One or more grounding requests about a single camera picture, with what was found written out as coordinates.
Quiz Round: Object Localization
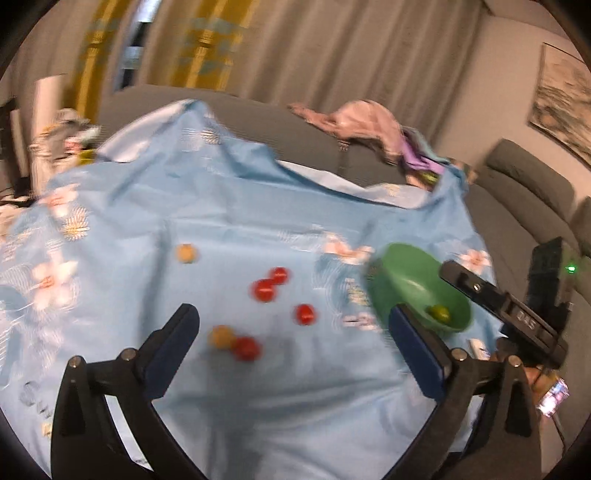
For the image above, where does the grey sofa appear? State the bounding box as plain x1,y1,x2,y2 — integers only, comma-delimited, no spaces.
95,85,575,479

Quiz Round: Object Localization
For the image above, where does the framed wall picture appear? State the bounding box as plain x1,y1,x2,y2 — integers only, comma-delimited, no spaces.
528,43,590,166

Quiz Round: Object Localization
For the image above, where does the red cherry tomato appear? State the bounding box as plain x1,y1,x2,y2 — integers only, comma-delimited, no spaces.
269,267,290,285
250,278,276,303
231,336,263,362
295,304,317,326

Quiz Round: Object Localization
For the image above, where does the smartphone with lit screen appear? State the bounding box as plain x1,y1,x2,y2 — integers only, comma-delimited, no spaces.
537,378,570,417

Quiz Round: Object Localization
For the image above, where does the beige curtain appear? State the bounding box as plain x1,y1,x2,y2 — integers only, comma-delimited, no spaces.
1,1,488,140

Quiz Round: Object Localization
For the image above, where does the purple clothes pile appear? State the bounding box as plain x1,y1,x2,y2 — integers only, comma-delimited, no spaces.
401,127,449,191

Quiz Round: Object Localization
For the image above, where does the pink clothes pile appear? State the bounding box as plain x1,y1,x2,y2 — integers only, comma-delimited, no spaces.
287,100,408,164

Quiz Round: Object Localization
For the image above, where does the yellow patterned curtain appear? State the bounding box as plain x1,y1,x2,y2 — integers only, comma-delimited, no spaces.
65,1,259,120

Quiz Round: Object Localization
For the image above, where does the yellow-green oval fruit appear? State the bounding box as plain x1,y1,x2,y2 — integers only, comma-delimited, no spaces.
427,304,452,324

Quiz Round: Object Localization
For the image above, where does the green plastic bowl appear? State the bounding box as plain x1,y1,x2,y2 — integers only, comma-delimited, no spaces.
367,243,473,335

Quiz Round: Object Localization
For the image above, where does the small orange-yellow fruit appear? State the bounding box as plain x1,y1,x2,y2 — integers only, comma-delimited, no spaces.
208,325,236,350

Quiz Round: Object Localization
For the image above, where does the white paper roll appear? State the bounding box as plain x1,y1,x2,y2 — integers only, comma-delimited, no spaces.
31,74,66,145

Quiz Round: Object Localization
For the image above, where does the clothes heap at left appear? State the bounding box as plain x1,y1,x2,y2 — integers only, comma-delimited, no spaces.
29,108,102,197

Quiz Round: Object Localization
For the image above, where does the light blue floral cloth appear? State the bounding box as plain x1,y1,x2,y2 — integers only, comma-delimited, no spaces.
1,101,495,479

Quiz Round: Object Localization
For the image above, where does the small yellow round fruit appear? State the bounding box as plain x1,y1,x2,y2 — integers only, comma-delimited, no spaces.
175,243,198,264

